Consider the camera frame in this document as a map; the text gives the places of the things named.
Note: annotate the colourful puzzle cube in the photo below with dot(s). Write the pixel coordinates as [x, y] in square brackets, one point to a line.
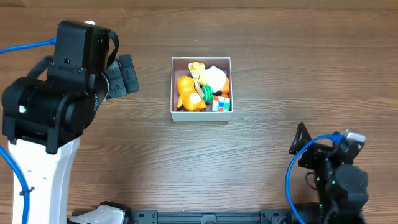
[221, 104]

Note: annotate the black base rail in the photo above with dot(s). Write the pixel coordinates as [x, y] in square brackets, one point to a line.
[155, 217]

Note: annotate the green round plastic cap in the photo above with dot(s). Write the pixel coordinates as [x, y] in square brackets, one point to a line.
[208, 94]

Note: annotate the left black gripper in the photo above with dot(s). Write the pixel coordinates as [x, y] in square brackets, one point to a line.
[116, 79]

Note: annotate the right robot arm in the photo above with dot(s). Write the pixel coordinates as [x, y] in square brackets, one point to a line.
[341, 187]

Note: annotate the white open cardboard box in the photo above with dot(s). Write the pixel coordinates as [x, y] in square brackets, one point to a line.
[180, 68]

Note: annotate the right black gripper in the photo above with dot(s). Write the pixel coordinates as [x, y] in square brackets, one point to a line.
[315, 152]

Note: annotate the white plush duck toy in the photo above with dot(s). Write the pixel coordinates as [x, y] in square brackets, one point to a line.
[212, 77]

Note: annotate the orange plastic duck toy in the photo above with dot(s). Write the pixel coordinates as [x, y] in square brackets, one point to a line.
[188, 96]

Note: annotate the yellow wooden rattle drum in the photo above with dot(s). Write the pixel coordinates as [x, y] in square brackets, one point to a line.
[196, 84]

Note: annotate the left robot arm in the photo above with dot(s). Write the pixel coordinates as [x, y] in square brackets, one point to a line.
[46, 112]

